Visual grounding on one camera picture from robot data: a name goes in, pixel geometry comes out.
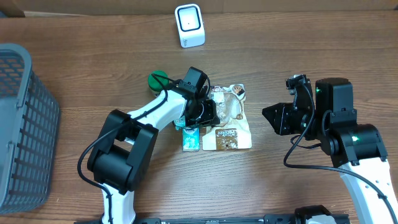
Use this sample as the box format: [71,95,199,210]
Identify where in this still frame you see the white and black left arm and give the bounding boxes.
[77,67,220,223]

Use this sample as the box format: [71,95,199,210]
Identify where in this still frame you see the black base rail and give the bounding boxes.
[133,205,351,224]

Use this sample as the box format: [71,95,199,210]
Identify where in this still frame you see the brown snack pouch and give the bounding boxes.
[202,84,252,151]

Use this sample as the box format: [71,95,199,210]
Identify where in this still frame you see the green lid jar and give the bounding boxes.
[147,70,170,97]

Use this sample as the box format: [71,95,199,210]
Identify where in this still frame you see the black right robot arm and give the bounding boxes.
[262,75,397,223]

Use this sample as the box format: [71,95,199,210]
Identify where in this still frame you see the grey plastic mesh basket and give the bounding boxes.
[1,44,61,214]

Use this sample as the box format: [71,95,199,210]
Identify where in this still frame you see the teal Kleenex tissue pack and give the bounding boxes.
[182,128,200,152]

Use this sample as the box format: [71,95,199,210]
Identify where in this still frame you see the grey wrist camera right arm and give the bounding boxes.
[285,74,312,95]

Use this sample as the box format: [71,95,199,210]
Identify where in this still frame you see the white barcode scanner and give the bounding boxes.
[175,3,206,49]

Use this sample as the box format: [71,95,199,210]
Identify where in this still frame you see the teal wet wipes pack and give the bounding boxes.
[173,116,186,130]

